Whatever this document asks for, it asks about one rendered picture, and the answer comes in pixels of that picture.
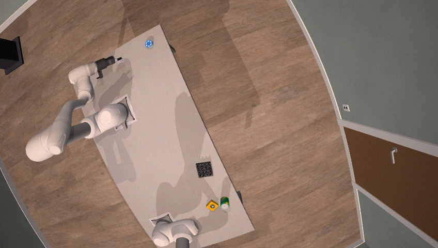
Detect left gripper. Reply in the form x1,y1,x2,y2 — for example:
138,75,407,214
88,56,124,79

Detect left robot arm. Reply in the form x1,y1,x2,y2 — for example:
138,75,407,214
26,64,134,162

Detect dark grey knob panel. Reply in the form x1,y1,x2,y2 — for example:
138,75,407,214
196,162,213,178

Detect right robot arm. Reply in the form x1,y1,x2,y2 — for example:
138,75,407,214
152,215,199,248

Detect green drink can with yellow stripe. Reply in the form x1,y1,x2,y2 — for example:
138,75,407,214
221,196,229,209

